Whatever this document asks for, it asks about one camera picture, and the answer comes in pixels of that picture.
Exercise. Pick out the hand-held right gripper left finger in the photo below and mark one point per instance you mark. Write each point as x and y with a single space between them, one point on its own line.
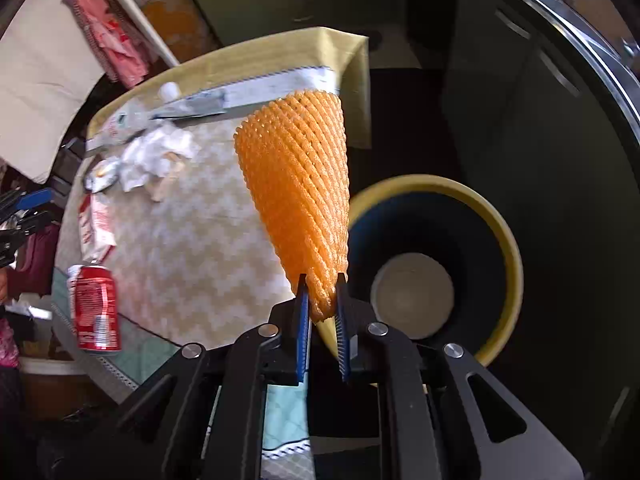
302 332

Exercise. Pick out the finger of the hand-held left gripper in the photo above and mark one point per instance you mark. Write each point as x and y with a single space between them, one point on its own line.
35 200
25 227

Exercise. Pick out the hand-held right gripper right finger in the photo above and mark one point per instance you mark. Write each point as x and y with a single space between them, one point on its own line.
342 332

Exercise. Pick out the red and white carton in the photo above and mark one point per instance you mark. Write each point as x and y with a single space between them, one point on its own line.
95 230

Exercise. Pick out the red soda can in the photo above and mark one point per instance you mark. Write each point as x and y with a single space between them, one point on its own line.
95 310

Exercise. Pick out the white tissue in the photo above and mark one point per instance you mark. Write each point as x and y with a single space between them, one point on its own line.
155 152

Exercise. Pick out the orange foam fruit net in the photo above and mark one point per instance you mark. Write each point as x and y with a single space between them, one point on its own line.
300 185

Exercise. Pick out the blue bin with yellow rim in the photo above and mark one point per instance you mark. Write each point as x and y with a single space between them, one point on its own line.
450 230

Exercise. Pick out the maroon cloth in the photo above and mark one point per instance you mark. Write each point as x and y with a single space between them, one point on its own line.
35 265

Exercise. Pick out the wooden ice cream stick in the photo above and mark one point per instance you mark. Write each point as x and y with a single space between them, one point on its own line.
162 189
177 164

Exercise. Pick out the white cushion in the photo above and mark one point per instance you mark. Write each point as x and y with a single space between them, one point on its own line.
40 70

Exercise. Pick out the teal lace-trimmed cloth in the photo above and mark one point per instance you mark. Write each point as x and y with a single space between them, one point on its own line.
150 347

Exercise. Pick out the brown basin with white rim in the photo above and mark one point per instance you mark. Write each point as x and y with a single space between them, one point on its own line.
50 385

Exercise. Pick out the small white ball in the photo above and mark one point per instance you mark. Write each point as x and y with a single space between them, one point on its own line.
170 91

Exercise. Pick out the pink patterned cloth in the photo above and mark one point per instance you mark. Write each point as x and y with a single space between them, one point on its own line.
110 35

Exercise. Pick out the long grey flat wrapper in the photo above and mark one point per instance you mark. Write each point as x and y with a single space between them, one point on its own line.
210 102

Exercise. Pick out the orange-brown container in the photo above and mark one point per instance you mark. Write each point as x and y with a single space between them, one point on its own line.
175 25

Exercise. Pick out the green curved door cabinet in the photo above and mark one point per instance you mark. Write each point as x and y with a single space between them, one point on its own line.
525 135

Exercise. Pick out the black kitchen countertop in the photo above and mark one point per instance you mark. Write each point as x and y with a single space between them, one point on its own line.
590 35

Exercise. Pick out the white wooden rail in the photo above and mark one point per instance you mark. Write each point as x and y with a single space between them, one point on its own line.
140 15

